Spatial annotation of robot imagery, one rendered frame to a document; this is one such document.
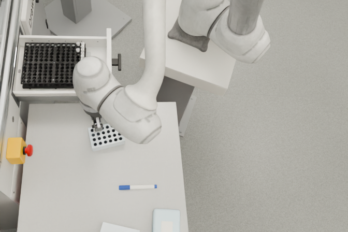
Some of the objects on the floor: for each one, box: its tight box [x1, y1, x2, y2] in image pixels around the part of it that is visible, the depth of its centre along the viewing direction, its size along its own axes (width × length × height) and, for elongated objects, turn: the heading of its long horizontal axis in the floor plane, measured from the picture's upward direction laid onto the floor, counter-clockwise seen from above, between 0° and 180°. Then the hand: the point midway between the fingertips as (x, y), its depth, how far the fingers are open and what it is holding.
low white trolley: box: [17, 102, 189, 232], centre depth 165 cm, size 58×62×76 cm
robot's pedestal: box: [156, 76, 197, 137], centre depth 198 cm, size 30×30×76 cm
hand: (97, 125), depth 132 cm, fingers closed, pressing on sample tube
